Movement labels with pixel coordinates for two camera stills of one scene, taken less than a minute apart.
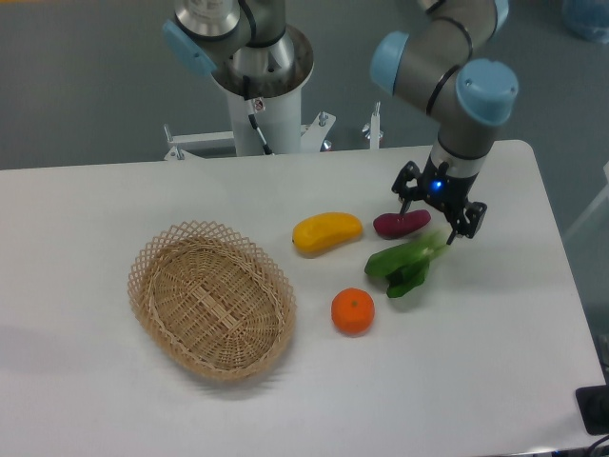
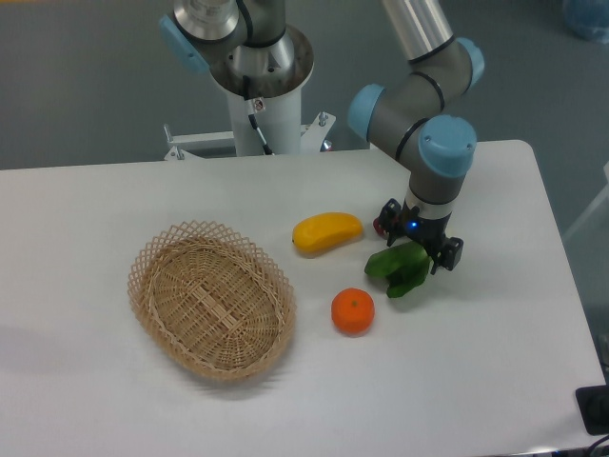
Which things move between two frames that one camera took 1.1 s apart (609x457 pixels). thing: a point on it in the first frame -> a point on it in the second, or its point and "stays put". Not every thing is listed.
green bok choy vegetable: [404, 267] stays put
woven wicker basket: [212, 301] stays put
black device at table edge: [593, 402] stays put
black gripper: [446, 193] -> [430, 232]
